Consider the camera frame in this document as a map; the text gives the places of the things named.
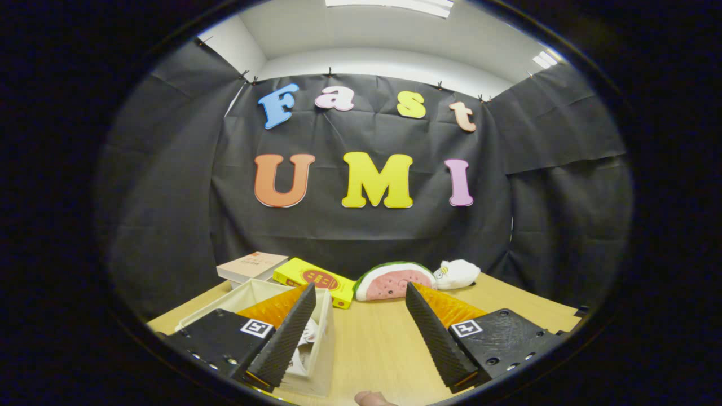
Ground long ceiling light panel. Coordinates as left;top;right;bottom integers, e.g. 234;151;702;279
325;0;455;19

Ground yellow book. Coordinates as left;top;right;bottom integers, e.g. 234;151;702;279
273;258;356;310

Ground white plush toy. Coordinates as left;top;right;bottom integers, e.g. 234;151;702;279
433;259;482;290

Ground watermelon slice plush toy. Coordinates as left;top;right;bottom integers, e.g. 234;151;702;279
354;261;438;302

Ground beige book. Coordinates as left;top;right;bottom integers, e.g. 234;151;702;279
217;252;289;284

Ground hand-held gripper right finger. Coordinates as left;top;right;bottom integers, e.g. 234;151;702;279
405;282;571;394

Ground black backdrop cloth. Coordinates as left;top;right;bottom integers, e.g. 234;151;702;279
104;39;632;322

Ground cream fabric storage box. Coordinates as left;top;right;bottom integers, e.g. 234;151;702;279
175;278;334;397

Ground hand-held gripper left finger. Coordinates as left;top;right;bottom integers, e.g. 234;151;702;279
155;283;318;394

